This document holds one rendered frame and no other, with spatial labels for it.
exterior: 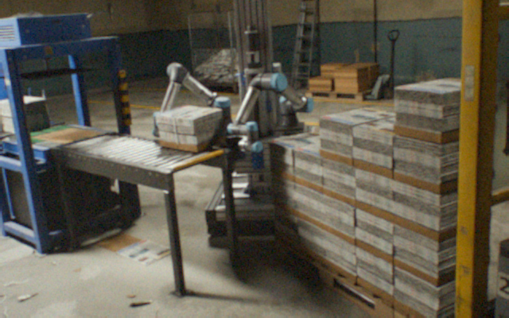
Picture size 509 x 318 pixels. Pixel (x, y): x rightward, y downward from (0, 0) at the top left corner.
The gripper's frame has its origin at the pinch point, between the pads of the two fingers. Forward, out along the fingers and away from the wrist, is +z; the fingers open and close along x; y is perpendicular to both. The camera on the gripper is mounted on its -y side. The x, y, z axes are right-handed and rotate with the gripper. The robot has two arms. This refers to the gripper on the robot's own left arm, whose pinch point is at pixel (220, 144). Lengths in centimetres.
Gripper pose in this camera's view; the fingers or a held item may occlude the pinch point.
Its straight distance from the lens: 373.6
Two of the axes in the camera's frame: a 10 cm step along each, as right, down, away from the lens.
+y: -0.8, -9.6, -2.6
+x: -6.5, 2.5, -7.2
